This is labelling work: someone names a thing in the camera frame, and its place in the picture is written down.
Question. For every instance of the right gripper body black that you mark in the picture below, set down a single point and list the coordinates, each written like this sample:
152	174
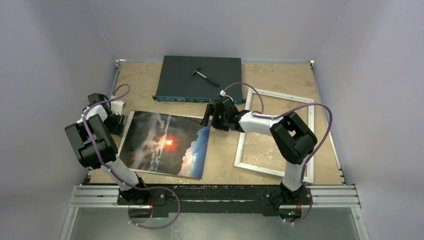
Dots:
220	121

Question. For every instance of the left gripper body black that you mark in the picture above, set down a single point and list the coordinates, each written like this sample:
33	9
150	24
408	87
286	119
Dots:
114	123

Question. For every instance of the white picture frame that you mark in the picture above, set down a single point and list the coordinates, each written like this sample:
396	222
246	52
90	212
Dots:
309	170

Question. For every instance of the landscape photo print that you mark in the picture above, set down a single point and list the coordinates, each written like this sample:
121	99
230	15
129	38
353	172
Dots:
165	144

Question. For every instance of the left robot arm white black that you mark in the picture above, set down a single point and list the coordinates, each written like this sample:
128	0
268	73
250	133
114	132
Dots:
92	143

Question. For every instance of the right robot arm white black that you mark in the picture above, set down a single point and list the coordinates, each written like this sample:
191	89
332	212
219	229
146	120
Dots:
296	142

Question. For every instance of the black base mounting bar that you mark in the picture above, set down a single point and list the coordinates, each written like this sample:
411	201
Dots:
267	200

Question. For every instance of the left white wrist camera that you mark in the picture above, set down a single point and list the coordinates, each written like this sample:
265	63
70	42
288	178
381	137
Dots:
117	107

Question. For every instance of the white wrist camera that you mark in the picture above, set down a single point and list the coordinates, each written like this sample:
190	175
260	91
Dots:
224	94
117	107

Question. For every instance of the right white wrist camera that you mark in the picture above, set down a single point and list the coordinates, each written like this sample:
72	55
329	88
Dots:
224	94

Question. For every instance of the small black-handled hammer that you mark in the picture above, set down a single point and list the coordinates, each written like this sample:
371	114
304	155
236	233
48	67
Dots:
197	71

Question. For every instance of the dark network switch box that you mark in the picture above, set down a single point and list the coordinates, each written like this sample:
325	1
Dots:
177	85

